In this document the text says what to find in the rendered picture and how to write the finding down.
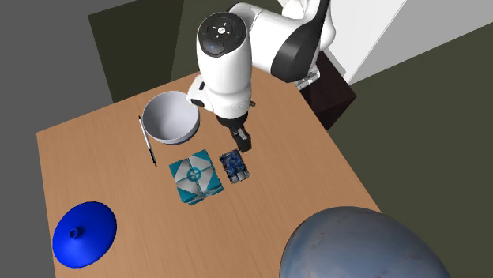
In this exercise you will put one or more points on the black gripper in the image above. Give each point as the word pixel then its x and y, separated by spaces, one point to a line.
pixel 232 121

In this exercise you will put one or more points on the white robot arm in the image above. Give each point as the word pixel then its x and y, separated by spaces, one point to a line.
pixel 225 73

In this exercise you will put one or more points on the blue circuit board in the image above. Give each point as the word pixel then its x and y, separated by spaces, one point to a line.
pixel 234 166

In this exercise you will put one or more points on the teal and white cube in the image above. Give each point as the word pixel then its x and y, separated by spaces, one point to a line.
pixel 195 177

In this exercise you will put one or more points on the white bowl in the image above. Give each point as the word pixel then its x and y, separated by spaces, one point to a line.
pixel 170 117

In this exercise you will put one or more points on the black and silver pen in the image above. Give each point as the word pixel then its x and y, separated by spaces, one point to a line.
pixel 147 141

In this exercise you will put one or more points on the dark robot stand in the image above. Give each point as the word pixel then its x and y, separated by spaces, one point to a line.
pixel 327 96

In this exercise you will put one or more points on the grey blue globe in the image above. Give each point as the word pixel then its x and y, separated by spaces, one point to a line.
pixel 362 246

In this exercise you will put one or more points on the blue funnel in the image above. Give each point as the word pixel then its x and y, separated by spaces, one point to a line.
pixel 84 235

